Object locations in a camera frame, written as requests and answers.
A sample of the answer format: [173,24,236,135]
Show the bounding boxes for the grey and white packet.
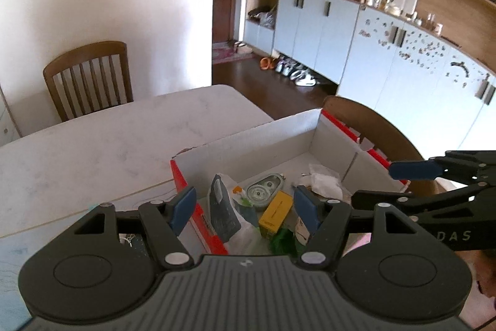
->
[208,173,244,243]

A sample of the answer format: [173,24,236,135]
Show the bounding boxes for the patterned door rug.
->
[211,45,254,65]

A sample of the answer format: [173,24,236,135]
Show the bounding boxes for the wooden rounded chair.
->
[321,95,436,197]

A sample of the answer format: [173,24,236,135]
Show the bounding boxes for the red and white cardboard box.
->
[170,107,412,256]

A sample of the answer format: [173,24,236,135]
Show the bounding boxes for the grey correction tape dispenser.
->
[246,172,288,212]

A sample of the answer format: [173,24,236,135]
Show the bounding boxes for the white and wooden wall cabinet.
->
[243,0,496,162]

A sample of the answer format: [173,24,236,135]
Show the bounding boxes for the pair of white shoes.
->
[274,58,317,87]

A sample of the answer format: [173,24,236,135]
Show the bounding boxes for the clear plastic bag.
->
[298,164,345,199]

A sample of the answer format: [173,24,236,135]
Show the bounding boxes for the dark blue patterned mat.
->
[118,232,152,259]

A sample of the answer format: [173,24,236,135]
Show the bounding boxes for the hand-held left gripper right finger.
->
[293,185,423,272]

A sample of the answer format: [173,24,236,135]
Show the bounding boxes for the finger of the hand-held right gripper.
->
[350,180,496,218]
[388,150,496,184]

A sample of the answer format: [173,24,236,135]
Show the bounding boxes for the green leafy object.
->
[269,228,298,257]

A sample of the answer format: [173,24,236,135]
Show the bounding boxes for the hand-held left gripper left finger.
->
[72,186,197,270]

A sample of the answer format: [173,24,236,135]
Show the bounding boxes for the yellow small box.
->
[258,190,294,239]

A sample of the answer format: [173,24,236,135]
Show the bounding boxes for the clear table mat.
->
[0,179,183,320]

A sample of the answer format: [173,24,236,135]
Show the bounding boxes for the wooden slatted chair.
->
[42,41,135,123]

